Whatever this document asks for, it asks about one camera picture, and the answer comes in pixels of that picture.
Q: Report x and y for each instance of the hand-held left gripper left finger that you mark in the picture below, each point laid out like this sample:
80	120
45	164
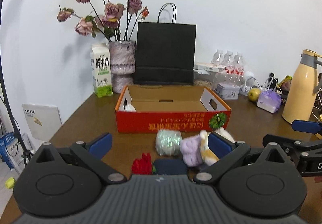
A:
102	144

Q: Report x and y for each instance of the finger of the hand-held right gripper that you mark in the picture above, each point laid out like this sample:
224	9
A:
279	142
307	126

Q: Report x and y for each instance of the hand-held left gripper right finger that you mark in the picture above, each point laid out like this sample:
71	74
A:
218	144

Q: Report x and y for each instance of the red cardboard box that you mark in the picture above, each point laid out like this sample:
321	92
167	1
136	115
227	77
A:
163	123

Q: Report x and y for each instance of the lavender fuzzy cloth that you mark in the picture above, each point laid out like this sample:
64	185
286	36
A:
191	151

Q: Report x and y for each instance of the yellow thermos jug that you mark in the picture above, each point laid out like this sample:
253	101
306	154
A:
299	88

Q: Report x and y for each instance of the purple tissue pack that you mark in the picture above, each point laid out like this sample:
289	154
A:
268	100

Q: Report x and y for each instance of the red fabric flower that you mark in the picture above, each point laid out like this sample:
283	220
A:
141	165

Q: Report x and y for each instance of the small white item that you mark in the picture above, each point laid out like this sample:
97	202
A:
128	107

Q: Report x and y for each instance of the yellow green snack bag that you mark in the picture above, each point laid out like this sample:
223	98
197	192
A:
285	83

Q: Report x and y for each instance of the iridescent white yarn roll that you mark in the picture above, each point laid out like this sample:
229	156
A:
167	142

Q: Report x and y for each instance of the navy blue pouch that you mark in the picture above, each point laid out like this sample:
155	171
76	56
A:
171	166

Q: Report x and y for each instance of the yellow green pear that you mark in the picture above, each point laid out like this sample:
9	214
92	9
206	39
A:
254	94

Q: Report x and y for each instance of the grey printed tin box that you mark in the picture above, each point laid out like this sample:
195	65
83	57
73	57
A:
227	91

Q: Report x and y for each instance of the white flat panel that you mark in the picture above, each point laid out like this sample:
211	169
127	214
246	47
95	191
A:
41	119

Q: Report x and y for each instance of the clear plastic container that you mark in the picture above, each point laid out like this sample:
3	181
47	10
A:
202	79

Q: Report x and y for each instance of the small white desk fan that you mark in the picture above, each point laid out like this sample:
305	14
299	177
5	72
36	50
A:
247	76

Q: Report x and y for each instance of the white green milk carton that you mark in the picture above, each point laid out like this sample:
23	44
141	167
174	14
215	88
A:
100	70

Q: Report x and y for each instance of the flat white carton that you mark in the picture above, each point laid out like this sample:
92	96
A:
208	67

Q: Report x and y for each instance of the clear water bottle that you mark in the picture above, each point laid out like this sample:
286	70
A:
217	58
238	63
228	60

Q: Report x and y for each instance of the mottled pink glass vase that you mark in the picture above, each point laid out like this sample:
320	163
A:
122	63

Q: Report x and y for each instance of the black tripod stand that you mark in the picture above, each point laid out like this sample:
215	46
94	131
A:
14	123

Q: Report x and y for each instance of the blue printed box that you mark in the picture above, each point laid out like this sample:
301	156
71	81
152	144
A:
7	148

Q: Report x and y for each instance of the small yellow green item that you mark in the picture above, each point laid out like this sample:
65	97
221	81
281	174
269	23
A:
10	182

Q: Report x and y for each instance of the black paper bag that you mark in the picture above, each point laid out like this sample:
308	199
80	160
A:
166	50

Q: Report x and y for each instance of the dried pink rose bouquet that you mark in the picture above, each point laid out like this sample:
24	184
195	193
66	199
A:
113	11

